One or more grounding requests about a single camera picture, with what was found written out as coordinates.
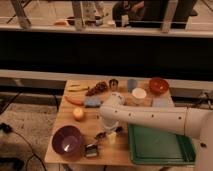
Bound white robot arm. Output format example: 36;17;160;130
100;92;213;171

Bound green plastic tray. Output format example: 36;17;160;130
128;124;196;166

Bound wooden table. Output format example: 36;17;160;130
44;79;178;167

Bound blue sponge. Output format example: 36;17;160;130
84;98;101;108

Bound yellow apple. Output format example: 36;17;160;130
73;107;85;121

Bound purple bowl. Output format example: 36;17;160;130
52;125;83;156

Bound white cup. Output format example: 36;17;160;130
132;88;147;104

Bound bunch of dark grapes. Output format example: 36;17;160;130
86;81;108;96

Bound small metal cup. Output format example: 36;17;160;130
109;79;119;91

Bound light blue cloth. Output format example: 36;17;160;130
152;98;168;107

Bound blue cup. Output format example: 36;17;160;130
127;79;138;92

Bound yellow banana toy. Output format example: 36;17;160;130
67;85;89;92

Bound red bowl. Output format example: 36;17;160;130
149;77;169;95

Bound black floor cable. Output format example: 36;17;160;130
0;122;48;171

